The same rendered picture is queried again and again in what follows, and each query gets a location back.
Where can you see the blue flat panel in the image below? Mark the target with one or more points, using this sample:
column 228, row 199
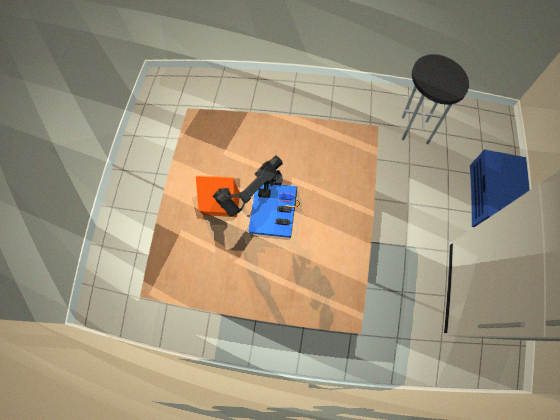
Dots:
column 271, row 216

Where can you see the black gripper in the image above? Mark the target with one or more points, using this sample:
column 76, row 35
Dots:
column 265, row 193

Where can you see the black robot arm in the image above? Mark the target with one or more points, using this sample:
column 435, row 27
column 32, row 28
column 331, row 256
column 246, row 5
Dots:
column 266, row 172

